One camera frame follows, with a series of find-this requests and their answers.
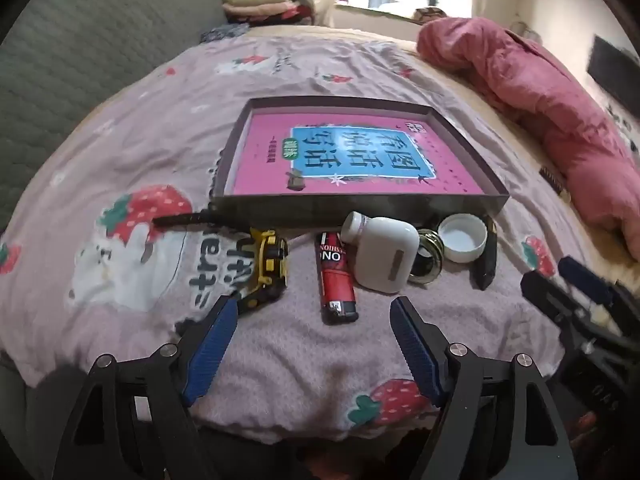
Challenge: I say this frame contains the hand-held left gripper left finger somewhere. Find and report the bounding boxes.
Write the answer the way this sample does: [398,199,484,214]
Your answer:
[52,295,241,480]

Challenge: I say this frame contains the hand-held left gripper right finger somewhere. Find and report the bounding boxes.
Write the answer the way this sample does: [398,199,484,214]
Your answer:
[389,296,581,480]

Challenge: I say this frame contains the yellow black wrist watch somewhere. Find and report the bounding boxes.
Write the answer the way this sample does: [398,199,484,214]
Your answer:
[151,211,291,317]

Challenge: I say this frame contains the brown patterned bag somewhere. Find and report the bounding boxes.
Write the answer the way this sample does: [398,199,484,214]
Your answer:
[412,7,453,23]

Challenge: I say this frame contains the red lighter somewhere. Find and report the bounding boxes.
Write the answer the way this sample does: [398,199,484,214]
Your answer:
[315,231,360,325]

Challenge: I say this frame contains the white ribbed jar cap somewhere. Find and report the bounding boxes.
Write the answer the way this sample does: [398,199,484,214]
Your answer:
[436,213,488,263]

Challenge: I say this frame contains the black gold slim box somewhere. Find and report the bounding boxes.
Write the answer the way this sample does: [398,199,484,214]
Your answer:
[470,215,498,291]

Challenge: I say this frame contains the strawberry printed blanket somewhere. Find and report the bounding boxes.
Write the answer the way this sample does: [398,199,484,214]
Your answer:
[0,35,591,446]

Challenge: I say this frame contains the beige bed sheet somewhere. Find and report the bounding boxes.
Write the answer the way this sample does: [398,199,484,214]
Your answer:
[245,25,640,311]

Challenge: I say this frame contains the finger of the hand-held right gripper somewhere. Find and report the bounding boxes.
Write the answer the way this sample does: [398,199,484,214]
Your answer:
[520,271,601,346]
[558,256,626,311]

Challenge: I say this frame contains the brass metal fitting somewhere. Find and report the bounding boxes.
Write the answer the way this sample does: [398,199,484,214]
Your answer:
[407,228,445,285]

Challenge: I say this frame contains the pink quilt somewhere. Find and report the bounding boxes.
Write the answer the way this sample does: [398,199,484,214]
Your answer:
[416,16,640,256]

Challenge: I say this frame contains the stack of folded clothes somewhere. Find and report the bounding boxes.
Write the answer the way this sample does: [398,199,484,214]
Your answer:
[221,0,315,26]

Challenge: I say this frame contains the grey quilted headboard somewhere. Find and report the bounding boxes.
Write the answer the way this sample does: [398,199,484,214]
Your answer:
[0,0,226,231]

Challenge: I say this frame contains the black wall television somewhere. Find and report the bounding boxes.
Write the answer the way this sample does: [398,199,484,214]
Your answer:
[586,35,640,111]

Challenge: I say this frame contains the white earbuds case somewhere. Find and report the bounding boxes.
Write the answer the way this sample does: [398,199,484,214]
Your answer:
[354,216,420,294]

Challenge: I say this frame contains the pink book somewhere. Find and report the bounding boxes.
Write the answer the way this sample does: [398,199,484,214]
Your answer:
[232,112,485,196]

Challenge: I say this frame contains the dark patterned cloth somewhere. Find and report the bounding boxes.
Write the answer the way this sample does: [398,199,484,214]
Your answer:
[200,24,251,45]

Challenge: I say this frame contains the dark grey box tray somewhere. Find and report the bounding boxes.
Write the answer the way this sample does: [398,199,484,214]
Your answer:
[209,97,511,231]

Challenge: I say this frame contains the white pill bottle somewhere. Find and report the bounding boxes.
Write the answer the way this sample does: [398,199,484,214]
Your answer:
[340,211,373,243]

